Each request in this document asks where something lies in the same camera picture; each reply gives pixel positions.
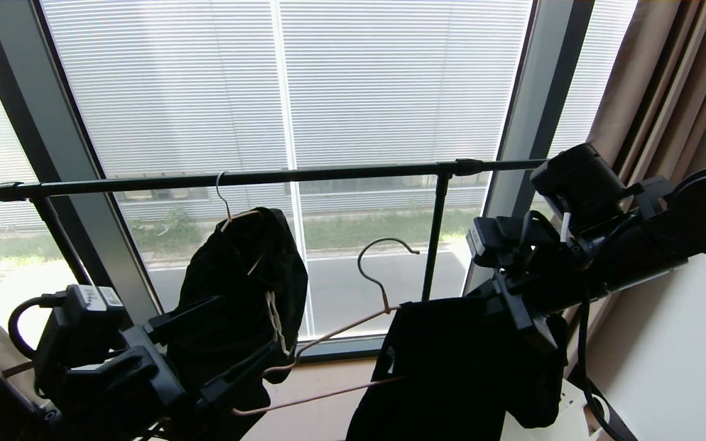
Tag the pink clothes hanger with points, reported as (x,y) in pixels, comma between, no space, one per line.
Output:
(344,327)
(223,202)

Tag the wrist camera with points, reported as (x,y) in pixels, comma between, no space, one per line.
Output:
(77,324)
(500,239)

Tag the black garment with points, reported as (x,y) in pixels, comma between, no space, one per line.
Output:
(451,367)

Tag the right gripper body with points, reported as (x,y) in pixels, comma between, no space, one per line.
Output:
(537,300)

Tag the white laundry basket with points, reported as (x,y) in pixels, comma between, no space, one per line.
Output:
(573,416)

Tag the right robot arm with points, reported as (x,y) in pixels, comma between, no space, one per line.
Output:
(635,245)

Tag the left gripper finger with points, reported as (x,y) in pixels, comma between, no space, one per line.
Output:
(181,315)
(236,376)

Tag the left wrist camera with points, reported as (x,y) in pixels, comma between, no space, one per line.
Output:
(77,324)

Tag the black clothes rack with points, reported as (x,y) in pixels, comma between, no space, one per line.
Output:
(328,173)

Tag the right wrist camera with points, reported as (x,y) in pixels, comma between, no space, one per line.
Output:
(500,239)

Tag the black shorts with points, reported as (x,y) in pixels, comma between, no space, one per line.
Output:
(236,288)

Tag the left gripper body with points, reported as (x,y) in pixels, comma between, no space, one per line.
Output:
(120,392)

